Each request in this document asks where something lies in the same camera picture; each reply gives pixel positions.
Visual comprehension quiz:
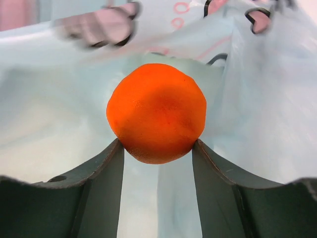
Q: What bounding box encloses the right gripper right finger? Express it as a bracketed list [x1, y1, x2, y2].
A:
[192, 140, 317, 238]

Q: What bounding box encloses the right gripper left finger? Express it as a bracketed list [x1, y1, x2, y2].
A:
[0, 140, 124, 238]

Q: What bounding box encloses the orange fake mandarin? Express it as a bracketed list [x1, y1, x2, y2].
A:
[106, 63, 207, 164]

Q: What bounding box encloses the light blue printed plastic bag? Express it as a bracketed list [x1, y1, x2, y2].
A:
[0, 0, 317, 238]

